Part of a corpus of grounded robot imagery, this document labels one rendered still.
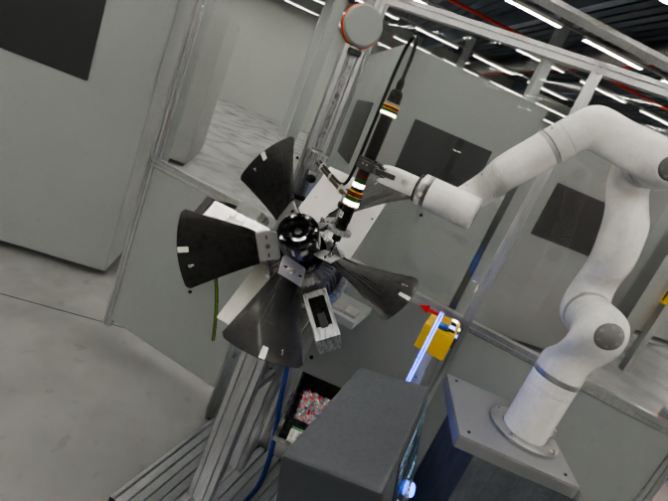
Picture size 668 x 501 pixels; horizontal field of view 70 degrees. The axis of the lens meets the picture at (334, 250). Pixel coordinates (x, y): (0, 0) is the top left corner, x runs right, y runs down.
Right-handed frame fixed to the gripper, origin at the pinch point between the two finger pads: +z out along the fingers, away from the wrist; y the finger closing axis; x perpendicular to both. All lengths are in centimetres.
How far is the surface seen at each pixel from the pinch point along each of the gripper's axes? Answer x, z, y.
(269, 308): -43.1, 3.5, -16.7
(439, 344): -43, -39, 21
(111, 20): 4, 197, 90
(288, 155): -8.5, 26.9, 9.1
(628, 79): 57, -52, 70
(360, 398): -22, -32, -67
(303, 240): -25.3, 6.1, -6.3
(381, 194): -7.5, -3.7, 13.5
